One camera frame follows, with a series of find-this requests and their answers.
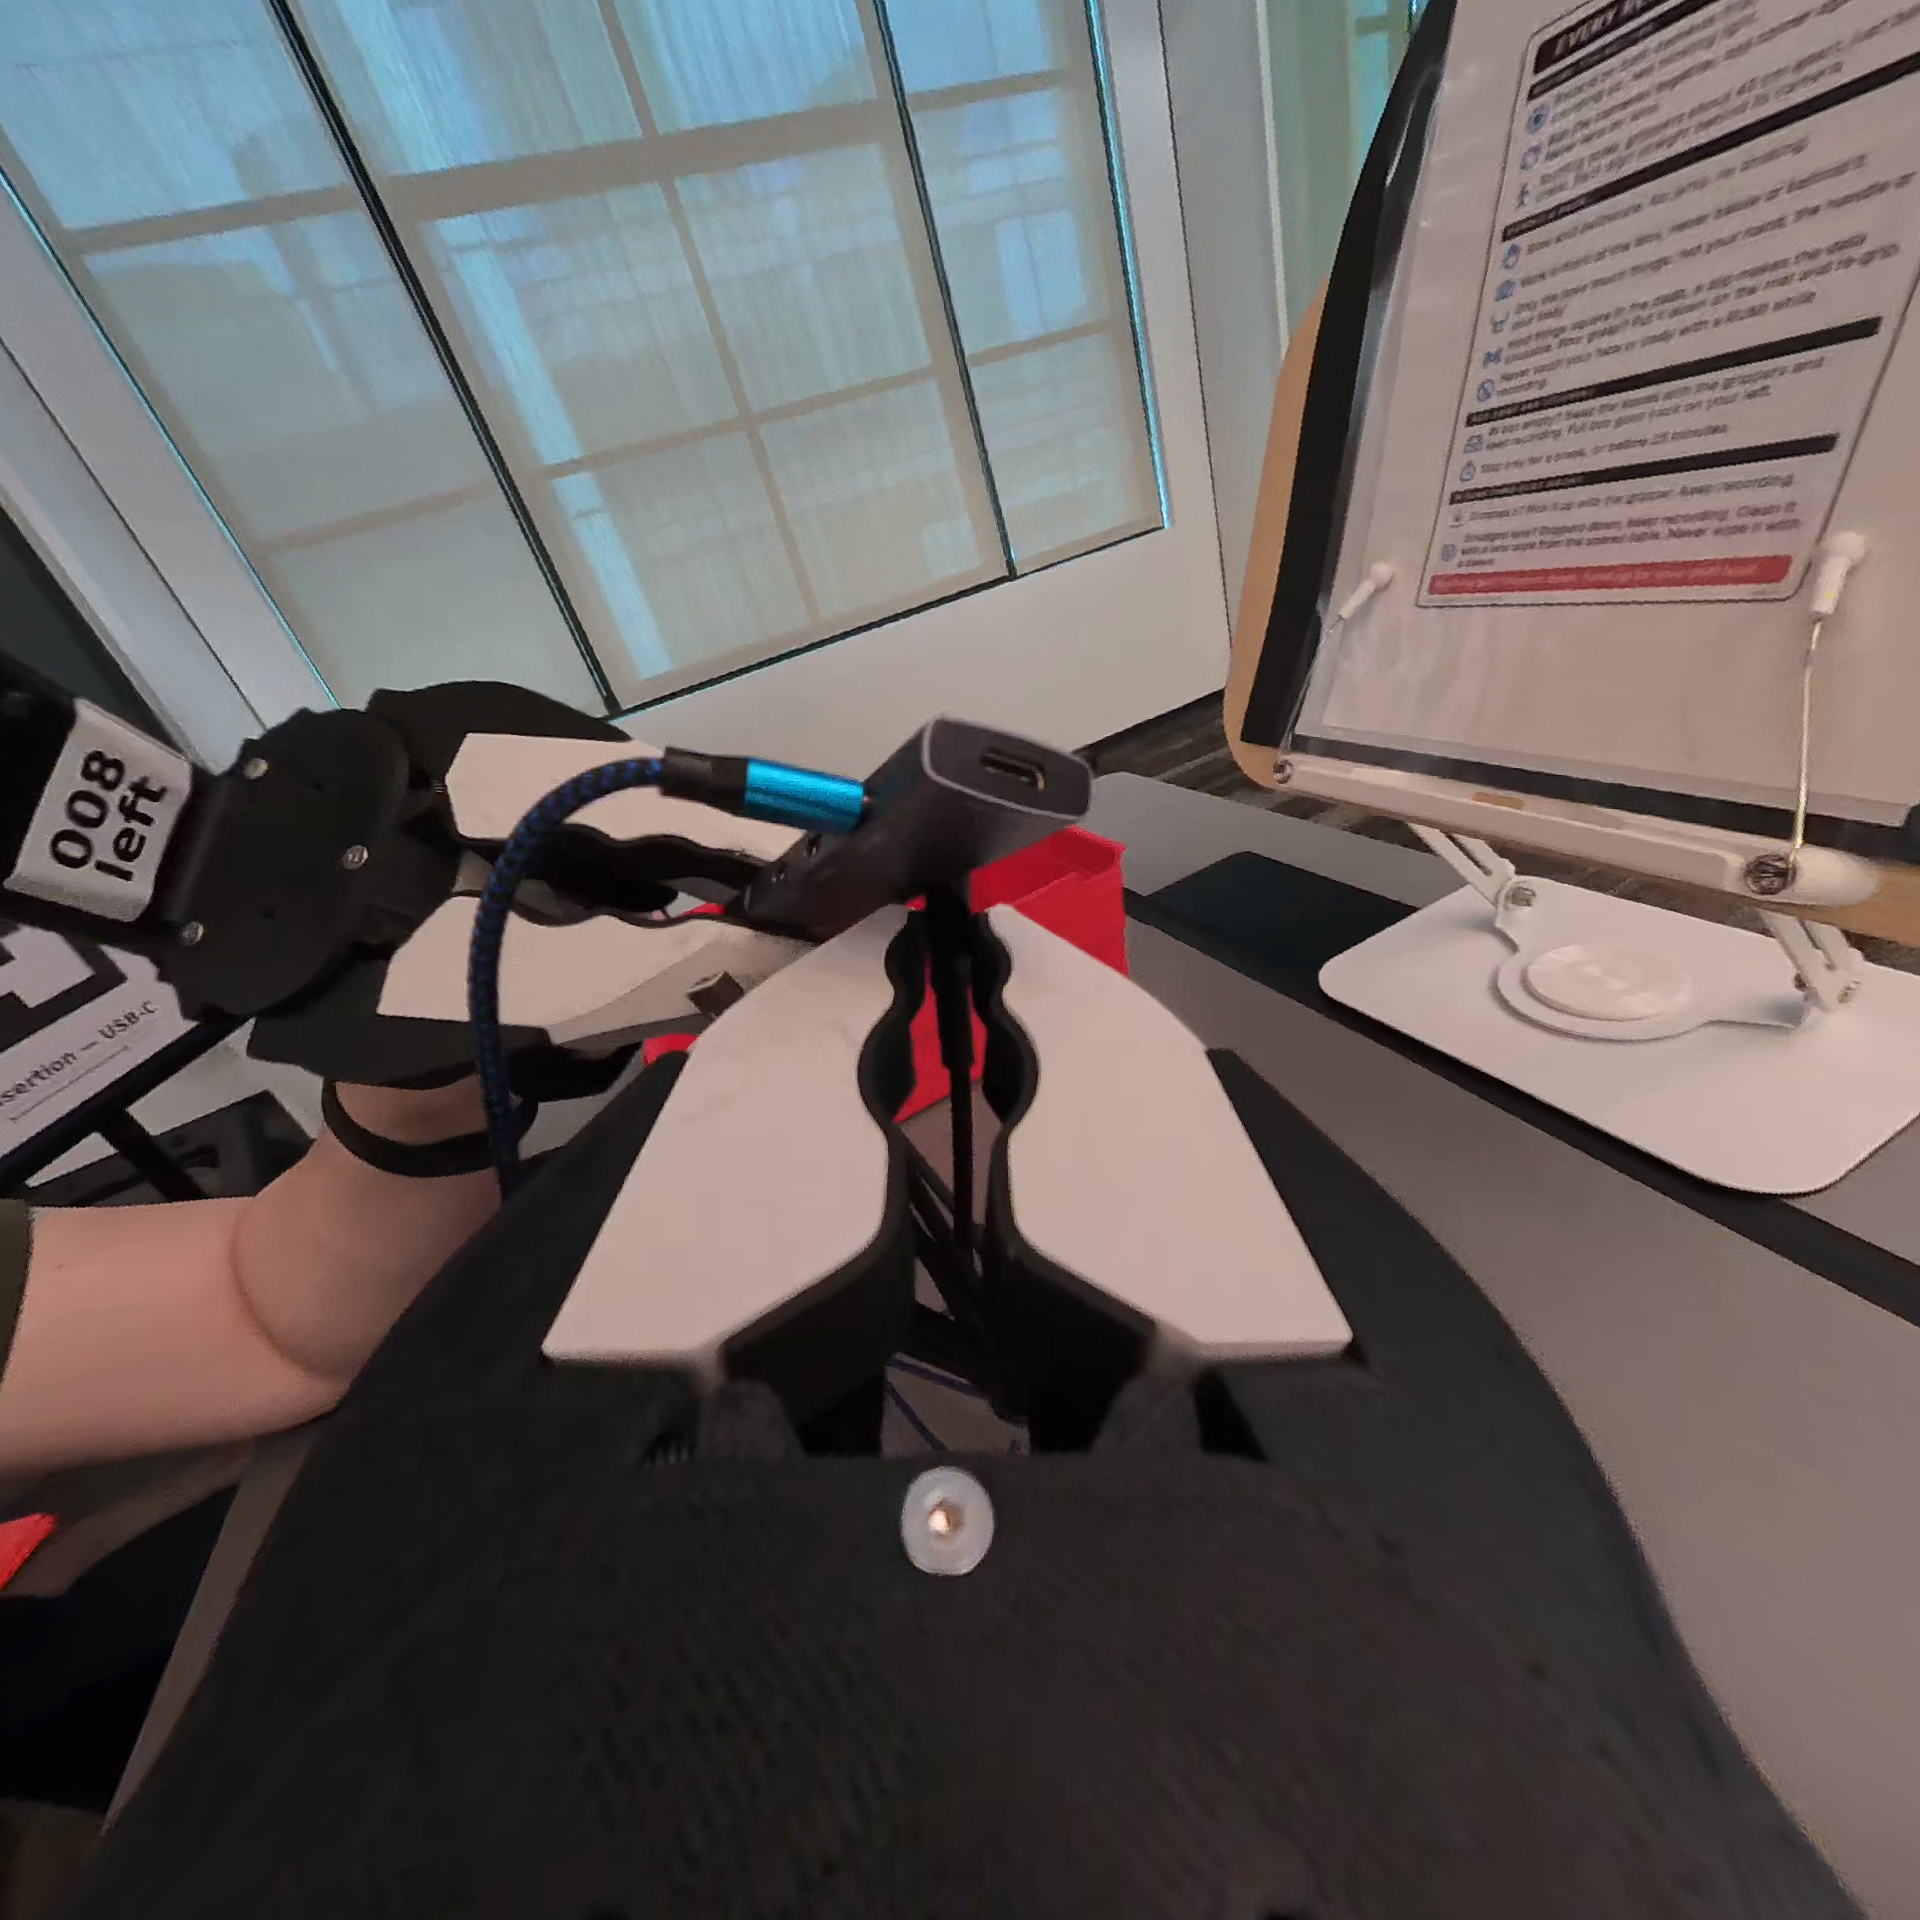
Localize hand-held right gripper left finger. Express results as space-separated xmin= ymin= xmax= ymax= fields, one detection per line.
xmin=539 ymin=902 xmax=920 ymax=1420

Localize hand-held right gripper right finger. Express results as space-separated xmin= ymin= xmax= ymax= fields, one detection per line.
xmin=976 ymin=902 xmax=1360 ymax=1426

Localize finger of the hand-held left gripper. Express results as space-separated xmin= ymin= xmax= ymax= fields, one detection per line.
xmin=374 ymin=902 xmax=828 ymax=1057
xmin=441 ymin=729 xmax=789 ymax=906

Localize blue braided multi-head cable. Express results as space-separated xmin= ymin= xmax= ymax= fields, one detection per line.
xmin=469 ymin=750 xmax=876 ymax=1193

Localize grey usb hub with cable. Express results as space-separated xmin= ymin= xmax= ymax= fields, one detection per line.
xmin=726 ymin=715 xmax=1096 ymax=945

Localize person's left forearm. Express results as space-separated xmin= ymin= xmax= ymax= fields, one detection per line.
xmin=0 ymin=1200 xmax=353 ymax=1465

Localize person's left hand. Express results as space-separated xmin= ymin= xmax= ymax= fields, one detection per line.
xmin=240 ymin=1113 xmax=511 ymax=1374

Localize black framed marker sign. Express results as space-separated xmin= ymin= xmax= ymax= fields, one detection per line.
xmin=0 ymin=920 xmax=249 ymax=1172

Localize dark rectangular pad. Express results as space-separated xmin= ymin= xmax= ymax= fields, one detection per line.
xmin=1131 ymin=853 xmax=1419 ymax=986

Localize red plastic bin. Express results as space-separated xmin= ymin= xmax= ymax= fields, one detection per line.
xmin=645 ymin=825 xmax=1128 ymax=1129

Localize large black screen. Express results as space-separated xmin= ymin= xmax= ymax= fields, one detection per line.
xmin=0 ymin=504 xmax=108 ymax=722

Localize large grid window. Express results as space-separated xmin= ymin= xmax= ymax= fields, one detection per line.
xmin=0 ymin=0 xmax=1173 ymax=721

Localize wooden document stand white base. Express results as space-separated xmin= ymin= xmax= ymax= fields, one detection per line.
xmin=1223 ymin=0 xmax=1920 ymax=1202

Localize printed instruction sheet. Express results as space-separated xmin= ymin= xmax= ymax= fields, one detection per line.
xmin=1417 ymin=0 xmax=1903 ymax=608

